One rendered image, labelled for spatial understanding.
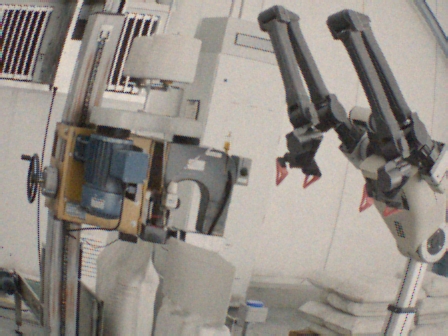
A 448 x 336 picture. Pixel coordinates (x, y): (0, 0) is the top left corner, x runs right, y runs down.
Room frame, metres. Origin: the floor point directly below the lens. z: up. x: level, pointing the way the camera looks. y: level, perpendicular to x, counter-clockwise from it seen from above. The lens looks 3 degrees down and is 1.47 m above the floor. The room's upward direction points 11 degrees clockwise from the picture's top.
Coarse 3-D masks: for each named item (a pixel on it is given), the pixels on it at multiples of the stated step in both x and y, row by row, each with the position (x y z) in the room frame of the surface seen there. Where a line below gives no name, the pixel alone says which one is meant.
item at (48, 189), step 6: (48, 168) 3.32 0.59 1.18; (54, 168) 3.34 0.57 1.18; (42, 174) 3.38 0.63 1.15; (48, 174) 3.30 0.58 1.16; (54, 174) 3.31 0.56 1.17; (48, 180) 3.29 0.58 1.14; (54, 180) 3.30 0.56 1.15; (42, 186) 3.36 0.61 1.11; (48, 186) 3.29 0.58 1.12; (54, 186) 3.30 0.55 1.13; (42, 192) 3.34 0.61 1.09; (48, 192) 3.30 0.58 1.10; (54, 192) 3.31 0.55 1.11
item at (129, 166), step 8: (120, 152) 3.11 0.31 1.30; (128, 152) 3.09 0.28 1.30; (136, 152) 3.11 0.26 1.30; (144, 152) 3.14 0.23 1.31; (112, 160) 3.13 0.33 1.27; (120, 160) 3.10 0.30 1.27; (128, 160) 3.09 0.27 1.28; (136, 160) 3.12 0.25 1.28; (144, 160) 3.14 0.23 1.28; (112, 168) 3.12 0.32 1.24; (120, 168) 3.10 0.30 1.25; (128, 168) 3.09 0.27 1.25; (136, 168) 3.12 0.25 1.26; (144, 168) 3.15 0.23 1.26; (112, 176) 3.12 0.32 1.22; (120, 176) 3.09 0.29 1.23; (128, 176) 3.10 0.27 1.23; (136, 176) 3.12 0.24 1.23; (144, 176) 3.15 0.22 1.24
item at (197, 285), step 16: (176, 240) 3.35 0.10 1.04; (176, 256) 3.26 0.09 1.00; (192, 256) 3.12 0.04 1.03; (208, 256) 3.24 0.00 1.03; (176, 272) 3.22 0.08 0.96; (192, 272) 3.11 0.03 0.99; (208, 272) 3.06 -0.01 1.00; (224, 272) 3.01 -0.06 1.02; (176, 288) 3.19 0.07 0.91; (192, 288) 3.10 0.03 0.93; (208, 288) 3.05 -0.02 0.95; (224, 288) 2.99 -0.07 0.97; (176, 304) 3.17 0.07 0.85; (192, 304) 3.09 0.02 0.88; (208, 304) 3.04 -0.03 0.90; (224, 304) 2.98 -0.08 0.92; (160, 320) 3.25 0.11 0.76; (176, 320) 3.14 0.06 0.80; (192, 320) 3.06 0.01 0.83; (208, 320) 3.02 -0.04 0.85; (224, 320) 2.96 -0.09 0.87
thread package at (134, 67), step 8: (136, 40) 3.47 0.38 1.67; (144, 40) 3.45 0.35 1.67; (136, 48) 3.46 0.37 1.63; (144, 48) 3.45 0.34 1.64; (128, 56) 3.49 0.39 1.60; (136, 56) 3.46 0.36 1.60; (144, 56) 3.45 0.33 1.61; (128, 64) 3.47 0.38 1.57; (136, 64) 3.45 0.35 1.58; (144, 64) 3.45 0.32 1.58; (128, 72) 3.46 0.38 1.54; (136, 72) 3.45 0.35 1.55
